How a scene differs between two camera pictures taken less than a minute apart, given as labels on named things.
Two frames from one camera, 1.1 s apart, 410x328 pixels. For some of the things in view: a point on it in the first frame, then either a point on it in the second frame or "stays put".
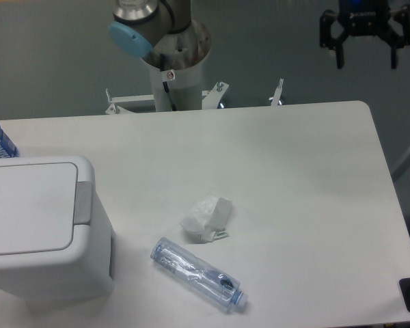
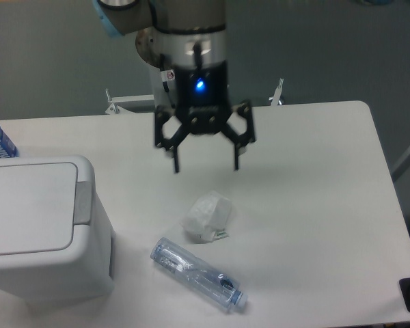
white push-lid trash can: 49,239 stays put
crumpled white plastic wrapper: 207,219 stays put
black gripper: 369,18 to 202,101
